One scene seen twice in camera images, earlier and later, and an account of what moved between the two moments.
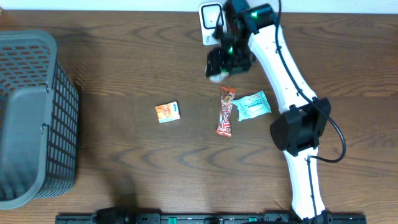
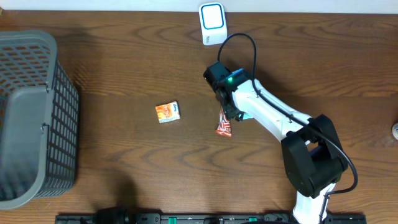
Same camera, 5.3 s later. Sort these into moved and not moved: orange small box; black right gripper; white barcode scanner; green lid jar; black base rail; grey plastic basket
Moved: black right gripper; green lid jar
Not moved: orange small box; white barcode scanner; black base rail; grey plastic basket
